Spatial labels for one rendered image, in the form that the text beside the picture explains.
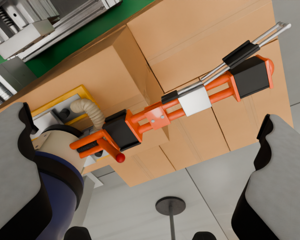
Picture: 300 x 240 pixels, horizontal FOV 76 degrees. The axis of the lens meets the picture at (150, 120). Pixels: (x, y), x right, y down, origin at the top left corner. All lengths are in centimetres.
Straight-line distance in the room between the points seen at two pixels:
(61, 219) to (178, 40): 84
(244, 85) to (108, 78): 38
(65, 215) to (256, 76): 54
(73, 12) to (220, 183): 222
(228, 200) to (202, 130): 176
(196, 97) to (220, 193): 230
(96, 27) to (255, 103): 117
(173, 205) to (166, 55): 213
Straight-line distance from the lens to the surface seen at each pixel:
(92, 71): 63
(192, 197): 270
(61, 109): 70
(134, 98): 64
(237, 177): 255
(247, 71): 49
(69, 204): 54
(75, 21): 138
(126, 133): 54
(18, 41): 64
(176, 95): 48
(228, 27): 104
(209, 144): 133
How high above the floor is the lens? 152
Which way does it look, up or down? 57 degrees down
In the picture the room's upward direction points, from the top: 179 degrees counter-clockwise
